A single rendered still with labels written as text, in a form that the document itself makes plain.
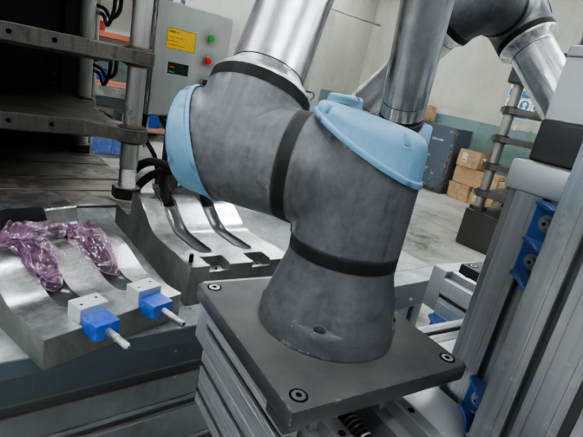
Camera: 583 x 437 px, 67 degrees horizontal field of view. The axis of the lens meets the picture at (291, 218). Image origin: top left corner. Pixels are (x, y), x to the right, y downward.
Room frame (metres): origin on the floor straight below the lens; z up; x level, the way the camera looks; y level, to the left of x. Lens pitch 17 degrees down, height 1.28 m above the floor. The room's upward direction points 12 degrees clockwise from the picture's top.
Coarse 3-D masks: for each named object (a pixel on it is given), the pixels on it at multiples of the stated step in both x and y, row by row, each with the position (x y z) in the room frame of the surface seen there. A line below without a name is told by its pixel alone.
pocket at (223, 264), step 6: (204, 258) 0.88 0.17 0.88; (210, 258) 0.89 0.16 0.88; (216, 258) 0.90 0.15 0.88; (222, 258) 0.90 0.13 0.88; (210, 264) 0.89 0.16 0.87; (216, 264) 0.90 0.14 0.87; (222, 264) 0.90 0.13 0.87; (228, 264) 0.88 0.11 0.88; (210, 270) 0.88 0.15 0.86; (216, 270) 0.86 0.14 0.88; (222, 270) 0.86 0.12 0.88
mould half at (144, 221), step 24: (144, 192) 1.11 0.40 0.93; (120, 216) 1.16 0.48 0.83; (144, 216) 1.02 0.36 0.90; (192, 216) 1.08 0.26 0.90; (144, 240) 1.01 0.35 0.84; (168, 240) 0.94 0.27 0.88; (216, 240) 1.00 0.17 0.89; (264, 240) 1.06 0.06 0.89; (168, 264) 0.89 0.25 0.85; (192, 264) 0.83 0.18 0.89; (240, 264) 0.89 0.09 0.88; (192, 288) 0.82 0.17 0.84
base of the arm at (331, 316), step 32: (288, 256) 0.42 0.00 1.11; (320, 256) 0.39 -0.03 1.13; (288, 288) 0.40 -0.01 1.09; (320, 288) 0.38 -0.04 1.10; (352, 288) 0.38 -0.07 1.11; (384, 288) 0.40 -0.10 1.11; (288, 320) 0.38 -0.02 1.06; (320, 320) 0.38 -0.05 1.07; (352, 320) 0.37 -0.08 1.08; (384, 320) 0.39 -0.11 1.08; (320, 352) 0.37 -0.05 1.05; (352, 352) 0.37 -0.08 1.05; (384, 352) 0.40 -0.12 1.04
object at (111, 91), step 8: (96, 88) 4.02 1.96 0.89; (104, 88) 4.06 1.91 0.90; (112, 88) 4.11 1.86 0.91; (120, 88) 4.15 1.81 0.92; (112, 96) 4.11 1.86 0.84; (120, 96) 4.16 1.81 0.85; (144, 144) 4.96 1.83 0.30; (144, 152) 4.73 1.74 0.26; (104, 160) 4.13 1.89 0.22; (112, 160) 4.18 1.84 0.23
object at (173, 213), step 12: (156, 192) 1.09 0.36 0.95; (180, 192) 1.17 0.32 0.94; (192, 192) 1.17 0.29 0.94; (168, 204) 1.12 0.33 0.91; (204, 204) 1.19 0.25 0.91; (168, 216) 1.05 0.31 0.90; (180, 216) 1.06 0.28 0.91; (216, 216) 1.13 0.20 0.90; (180, 228) 1.03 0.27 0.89; (216, 228) 1.09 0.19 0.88; (192, 240) 0.98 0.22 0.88; (228, 240) 1.01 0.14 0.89; (240, 240) 1.03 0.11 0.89; (204, 252) 0.90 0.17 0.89
